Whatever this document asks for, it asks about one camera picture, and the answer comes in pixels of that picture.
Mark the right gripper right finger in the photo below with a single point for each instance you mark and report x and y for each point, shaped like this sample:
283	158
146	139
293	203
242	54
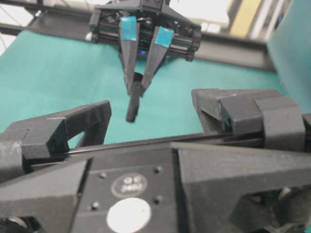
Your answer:
249	111

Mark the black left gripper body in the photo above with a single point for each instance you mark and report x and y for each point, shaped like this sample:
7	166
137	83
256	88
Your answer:
105	25

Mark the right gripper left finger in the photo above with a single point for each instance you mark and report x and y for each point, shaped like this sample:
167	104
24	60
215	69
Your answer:
44	137

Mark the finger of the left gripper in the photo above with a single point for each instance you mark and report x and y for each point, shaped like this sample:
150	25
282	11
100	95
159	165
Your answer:
159	46
129	38

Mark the green table cloth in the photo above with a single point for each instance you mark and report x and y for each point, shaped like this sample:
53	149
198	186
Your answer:
42	74

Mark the green hanging backdrop cloth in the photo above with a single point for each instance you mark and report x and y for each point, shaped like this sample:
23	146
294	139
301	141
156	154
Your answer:
290	50

